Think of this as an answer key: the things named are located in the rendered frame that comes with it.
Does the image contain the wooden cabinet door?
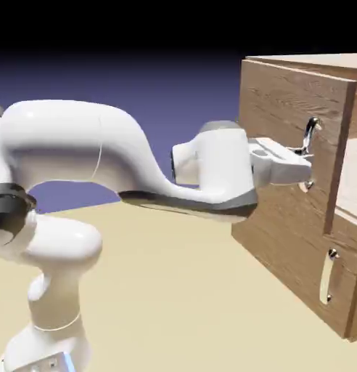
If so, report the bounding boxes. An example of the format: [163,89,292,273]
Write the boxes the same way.
[235,58,357,235]
[231,213,357,341]

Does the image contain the curved silver door handle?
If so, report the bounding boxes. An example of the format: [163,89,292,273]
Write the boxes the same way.
[292,116,324,193]
[319,247,341,306]

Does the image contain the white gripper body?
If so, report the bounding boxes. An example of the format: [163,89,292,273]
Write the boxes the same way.
[262,137,313,186]

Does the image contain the wooden cabinet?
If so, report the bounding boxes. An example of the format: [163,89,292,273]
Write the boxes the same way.
[231,52,357,343]

